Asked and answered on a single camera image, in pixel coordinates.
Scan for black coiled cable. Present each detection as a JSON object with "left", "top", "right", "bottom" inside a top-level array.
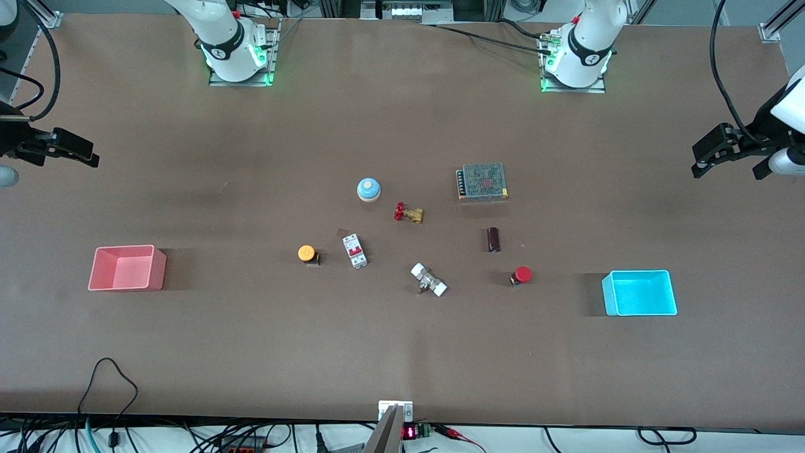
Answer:
[{"left": 637, "top": 427, "right": 698, "bottom": 447}]

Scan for metal fitting white caps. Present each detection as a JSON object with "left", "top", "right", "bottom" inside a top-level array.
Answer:
[{"left": 411, "top": 263, "right": 448, "bottom": 298}]

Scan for pink plastic box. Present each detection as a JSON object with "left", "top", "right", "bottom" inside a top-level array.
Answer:
[{"left": 88, "top": 245, "right": 167, "bottom": 292}]

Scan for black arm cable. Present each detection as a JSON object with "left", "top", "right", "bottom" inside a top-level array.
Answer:
[
  {"left": 0, "top": 0, "right": 62, "bottom": 122},
  {"left": 709, "top": 0, "right": 767, "bottom": 144}
]

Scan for white bracket grey bar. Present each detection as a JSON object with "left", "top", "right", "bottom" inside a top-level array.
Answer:
[{"left": 363, "top": 400, "right": 414, "bottom": 453}]

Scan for aluminium frame profile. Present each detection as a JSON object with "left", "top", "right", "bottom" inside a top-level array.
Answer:
[
  {"left": 759, "top": 0, "right": 805, "bottom": 43},
  {"left": 22, "top": 0, "right": 64, "bottom": 30}
]

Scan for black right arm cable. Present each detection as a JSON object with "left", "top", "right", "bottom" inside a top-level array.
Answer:
[{"left": 0, "top": 0, "right": 62, "bottom": 122}]

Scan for perforated metal side rail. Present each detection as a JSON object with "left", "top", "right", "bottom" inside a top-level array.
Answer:
[{"left": 11, "top": 26, "right": 43, "bottom": 106}]

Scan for red clip lead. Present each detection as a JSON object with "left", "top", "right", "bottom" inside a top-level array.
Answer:
[{"left": 433, "top": 425, "right": 486, "bottom": 453}]

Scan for white red circuit breaker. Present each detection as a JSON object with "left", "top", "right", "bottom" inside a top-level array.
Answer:
[{"left": 342, "top": 233, "right": 369, "bottom": 269}]

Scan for white device with sockets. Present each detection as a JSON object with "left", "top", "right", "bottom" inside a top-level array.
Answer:
[{"left": 362, "top": 0, "right": 455, "bottom": 23}]

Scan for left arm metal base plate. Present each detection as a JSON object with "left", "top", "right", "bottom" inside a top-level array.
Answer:
[{"left": 539, "top": 30, "right": 608, "bottom": 94}]

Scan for black cable on table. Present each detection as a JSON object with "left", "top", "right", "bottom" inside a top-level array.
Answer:
[{"left": 420, "top": 19, "right": 557, "bottom": 56}]

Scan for thin black looped cable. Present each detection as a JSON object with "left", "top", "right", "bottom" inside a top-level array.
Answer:
[{"left": 77, "top": 357, "right": 139, "bottom": 436}]

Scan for black orange power strip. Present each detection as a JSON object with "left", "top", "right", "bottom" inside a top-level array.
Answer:
[{"left": 213, "top": 435, "right": 268, "bottom": 453}]

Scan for cyan plastic box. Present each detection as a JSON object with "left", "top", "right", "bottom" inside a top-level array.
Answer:
[{"left": 602, "top": 270, "right": 678, "bottom": 316}]

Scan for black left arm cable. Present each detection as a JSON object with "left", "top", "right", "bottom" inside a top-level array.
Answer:
[{"left": 709, "top": 0, "right": 767, "bottom": 144}]

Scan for metal mesh power supply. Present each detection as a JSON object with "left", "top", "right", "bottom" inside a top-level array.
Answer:
[{"left": 457, "top": 163, "right": 509, "bottom": 202}]

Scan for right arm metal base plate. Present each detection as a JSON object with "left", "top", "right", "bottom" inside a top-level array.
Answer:
[{"left": 208, "top": 18, "right": 281, "bottom": 87}]

